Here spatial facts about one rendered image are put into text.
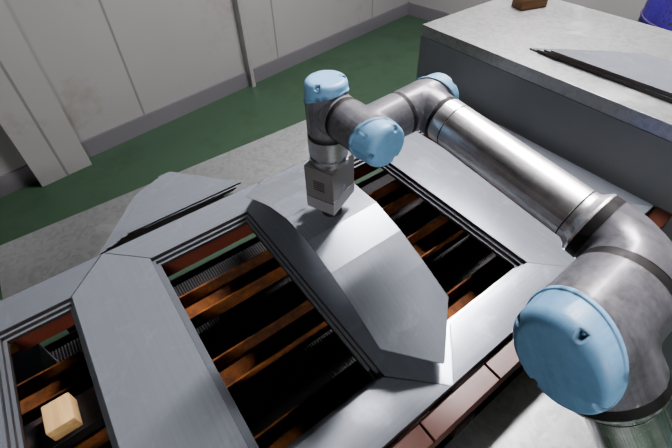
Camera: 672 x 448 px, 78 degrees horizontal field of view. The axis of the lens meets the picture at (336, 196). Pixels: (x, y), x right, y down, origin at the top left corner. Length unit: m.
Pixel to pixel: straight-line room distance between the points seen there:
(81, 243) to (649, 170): 1.58
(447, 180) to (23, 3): 2.34
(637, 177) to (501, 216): 0.41
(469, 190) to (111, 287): 0.94
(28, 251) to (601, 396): 1.36
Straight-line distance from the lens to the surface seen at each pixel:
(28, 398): 1.26
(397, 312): 0.83
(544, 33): 1.71
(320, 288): 0.97
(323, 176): 0.77
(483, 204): 1.19
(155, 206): 1.34
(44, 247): 1.45
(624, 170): 1.41
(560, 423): 1.10
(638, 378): 0.54
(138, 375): 0.96
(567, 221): 0.61
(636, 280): 0.54
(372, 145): 0.61
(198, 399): 0.89
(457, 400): 0.89
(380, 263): 0.84
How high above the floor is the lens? 1.64
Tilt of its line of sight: 43 degrees down
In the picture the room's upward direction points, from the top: 2 degrees counter-clockwise
